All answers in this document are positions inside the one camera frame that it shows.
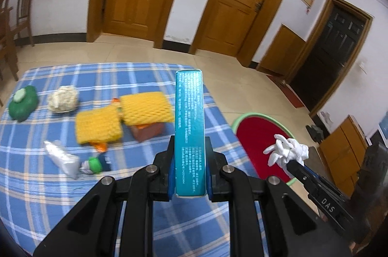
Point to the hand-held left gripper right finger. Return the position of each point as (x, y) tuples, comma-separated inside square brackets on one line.
[(215, 176)]

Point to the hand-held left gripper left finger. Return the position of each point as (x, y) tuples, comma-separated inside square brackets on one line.
[(165, 176)]

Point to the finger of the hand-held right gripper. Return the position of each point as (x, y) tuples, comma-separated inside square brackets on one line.
[(298, 170)]

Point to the orange cardboard box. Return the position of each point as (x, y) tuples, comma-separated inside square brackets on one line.
[(148, 132)]

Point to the teal cardboard box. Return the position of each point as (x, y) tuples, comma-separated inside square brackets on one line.
[(189, 129)]

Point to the red basin green rim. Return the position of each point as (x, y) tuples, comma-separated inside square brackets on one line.
[(254, 138)]

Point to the yellow foam fruit net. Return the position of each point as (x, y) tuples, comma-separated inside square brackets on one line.
[(98, 125), (147, 108)]

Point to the dark pair of shoes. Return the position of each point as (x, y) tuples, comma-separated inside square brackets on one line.
[(314, 132)]

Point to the wooden cabinet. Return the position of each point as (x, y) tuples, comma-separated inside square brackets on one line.
[(345, 151)]

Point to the orange snack wrapper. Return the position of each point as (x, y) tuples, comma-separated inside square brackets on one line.
[(116, 104), (100, 147)]

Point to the red door mat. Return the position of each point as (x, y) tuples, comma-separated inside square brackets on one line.
[(294, 95)]

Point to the silver foil bag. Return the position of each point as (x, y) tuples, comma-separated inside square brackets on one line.
[(63, 158)]

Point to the blue plaid blanket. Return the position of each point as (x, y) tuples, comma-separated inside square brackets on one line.
[(45, 199)]

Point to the black entrance door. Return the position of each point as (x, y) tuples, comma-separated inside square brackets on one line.
[(333, 48)]

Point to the white foam fruit net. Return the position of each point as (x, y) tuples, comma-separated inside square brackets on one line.
[(63, 99)]

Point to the wooden chair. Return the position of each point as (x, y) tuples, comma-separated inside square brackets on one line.
[(25, 11), (7, 41)]

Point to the small wooden wall panel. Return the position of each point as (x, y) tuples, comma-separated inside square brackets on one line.
[(282, 51)]

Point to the white wall switch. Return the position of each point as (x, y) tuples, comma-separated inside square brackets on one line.
[(364, 67)]

